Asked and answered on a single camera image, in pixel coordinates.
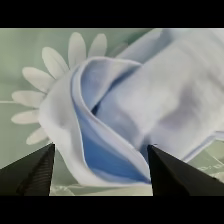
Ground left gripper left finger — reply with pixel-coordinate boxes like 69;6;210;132
0;143;56;197

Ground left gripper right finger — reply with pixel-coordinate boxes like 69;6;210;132
146;144;224;197

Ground light blue shirt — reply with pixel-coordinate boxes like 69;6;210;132
38;28;224;188

